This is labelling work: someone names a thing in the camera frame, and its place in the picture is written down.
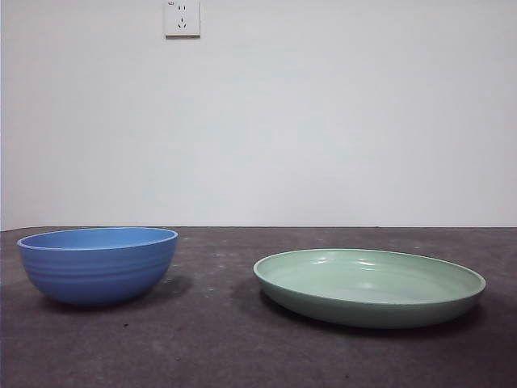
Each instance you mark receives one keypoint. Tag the green round plate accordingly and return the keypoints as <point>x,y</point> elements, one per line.
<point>363,311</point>

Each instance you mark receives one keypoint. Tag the blue ribbed bowl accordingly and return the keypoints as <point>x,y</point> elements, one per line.
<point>97,275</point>

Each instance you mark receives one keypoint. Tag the white wall socket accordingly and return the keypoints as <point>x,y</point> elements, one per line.
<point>182,20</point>

